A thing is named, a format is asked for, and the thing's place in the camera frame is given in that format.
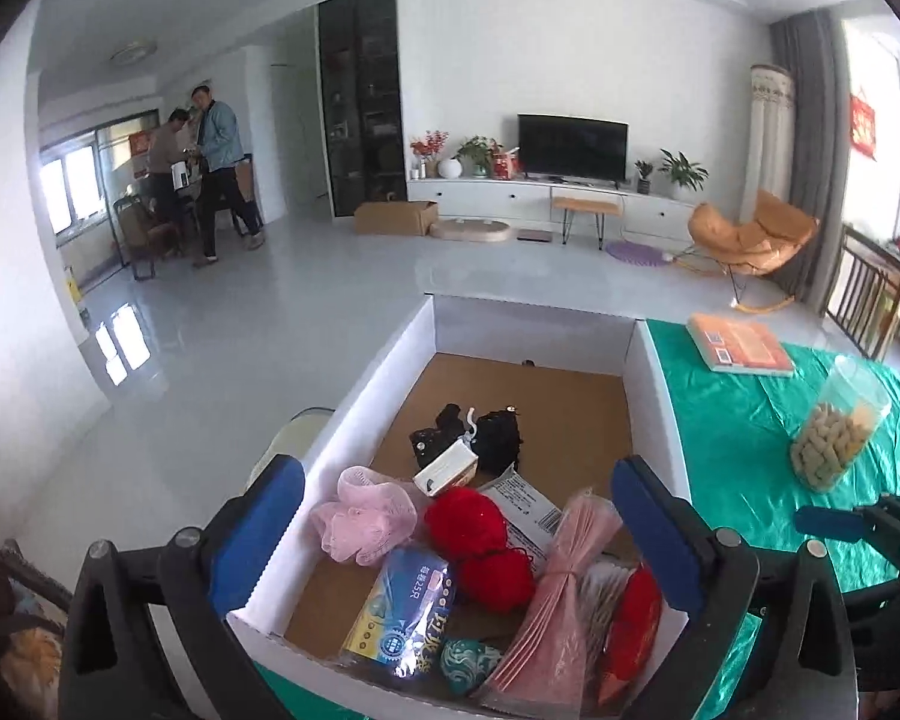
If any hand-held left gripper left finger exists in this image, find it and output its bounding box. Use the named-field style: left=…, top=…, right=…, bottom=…
left=58, top=454, right=306, bottom=720

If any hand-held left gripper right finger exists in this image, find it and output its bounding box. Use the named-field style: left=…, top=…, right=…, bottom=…
left=611, top=454, right=860, bottom=720

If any red packet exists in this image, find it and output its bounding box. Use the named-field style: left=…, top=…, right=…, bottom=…
left=598, top=566, right=665, bottom=706

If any pink bath pouf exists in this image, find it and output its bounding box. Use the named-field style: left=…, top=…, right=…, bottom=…
left=310, top=465, right=430, bottom=567

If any pink plastic bag packet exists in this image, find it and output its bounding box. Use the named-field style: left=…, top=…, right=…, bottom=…
left=480, top=491, right=625, bottom=713

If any grey barcode packet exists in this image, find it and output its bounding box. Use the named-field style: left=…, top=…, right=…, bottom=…
left=476, top=463, right=563, bottom=578

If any blue packet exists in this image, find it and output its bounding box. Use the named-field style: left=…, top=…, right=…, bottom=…
left=341, top=546, right=458, bottom=680

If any red yarn ball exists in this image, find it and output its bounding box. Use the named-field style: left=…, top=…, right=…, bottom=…
left=424, top=486, right=509, bottom=562
left=457, top=544, right=536, bottom=614

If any black mesh net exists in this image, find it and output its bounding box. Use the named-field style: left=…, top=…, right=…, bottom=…
left=409, top=403, right=524, bottom=477

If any small white carton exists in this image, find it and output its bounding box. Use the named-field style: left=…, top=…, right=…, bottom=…
left=412, top=439, right=481, bottom=497

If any teal patterned pouch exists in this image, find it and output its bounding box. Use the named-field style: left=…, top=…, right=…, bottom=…
left=439, top=637, right=503, bottom=698

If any white cardboard box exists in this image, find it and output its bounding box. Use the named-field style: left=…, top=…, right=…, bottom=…
left=225, top=294, right=692, bottom=720

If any clear plastic snack jar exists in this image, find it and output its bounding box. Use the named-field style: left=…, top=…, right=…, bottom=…
left=789, top=354, right=892, bottom=494

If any cream stool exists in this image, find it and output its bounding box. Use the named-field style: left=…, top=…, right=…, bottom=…
left=249, top=407, right=336, bottom=488

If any green tablecloth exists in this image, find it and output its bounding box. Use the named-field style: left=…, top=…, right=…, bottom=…
left=255, top=319, right=900, bottom=720

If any orange book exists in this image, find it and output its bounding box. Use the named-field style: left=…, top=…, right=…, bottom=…
left=686, top=313, right=796, bottom=378

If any patterned dark cloth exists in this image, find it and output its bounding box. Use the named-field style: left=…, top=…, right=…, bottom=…
left=0, top=540, right=72, bottom=720

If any purple round mat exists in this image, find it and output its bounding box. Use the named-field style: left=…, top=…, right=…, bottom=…
left=606, top=240, right=672, bottom=267

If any orange lounge chair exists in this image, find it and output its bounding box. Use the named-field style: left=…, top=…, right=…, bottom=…
left=686, top=189, right=821, bottom=314

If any brown dining chair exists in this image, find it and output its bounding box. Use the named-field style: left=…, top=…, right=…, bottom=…
left=112, top=195, right=185, bottom=282

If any wooden stool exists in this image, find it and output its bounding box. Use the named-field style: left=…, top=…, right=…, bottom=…
left=551, top=196, right=622, bottom=248

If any brown cardboard box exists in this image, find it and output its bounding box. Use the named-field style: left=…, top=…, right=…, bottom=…
left=354, top=200, right=440, bottom=237

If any cream pet bed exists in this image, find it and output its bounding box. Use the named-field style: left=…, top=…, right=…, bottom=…
left=431, top=217, right=512, bottom=243

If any large potted plant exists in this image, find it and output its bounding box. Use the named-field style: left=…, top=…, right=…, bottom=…
left=658, top=150, right=710, bottom=200

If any grey curtain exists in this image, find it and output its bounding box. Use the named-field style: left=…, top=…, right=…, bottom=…
left=769, top=11, right=845, bottom=308

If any white television cabinet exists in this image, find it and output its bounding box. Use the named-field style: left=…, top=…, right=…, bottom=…
left=407, top=176, right=702, bottom=237

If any red window decoration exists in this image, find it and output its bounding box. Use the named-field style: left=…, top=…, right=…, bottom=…
left=849, top=94, right=878, bottom=160

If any covered standing air conditioner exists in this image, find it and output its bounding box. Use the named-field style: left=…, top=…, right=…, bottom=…
left=742, top=64, right=797, bottom=218

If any black television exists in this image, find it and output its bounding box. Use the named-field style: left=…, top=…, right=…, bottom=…
left=517, top=114, right=629, bottom=185

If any leafy potted plant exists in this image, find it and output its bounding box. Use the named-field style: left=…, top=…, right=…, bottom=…
left=456, top=136, right=502, bottom=179

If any red flower arrangement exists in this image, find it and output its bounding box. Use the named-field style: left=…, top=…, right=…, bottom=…
left=410, top=130, right=449, bottom=179

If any black display cabinet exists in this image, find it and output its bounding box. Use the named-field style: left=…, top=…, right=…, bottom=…
left=316, top=0, right=408, bottom=218

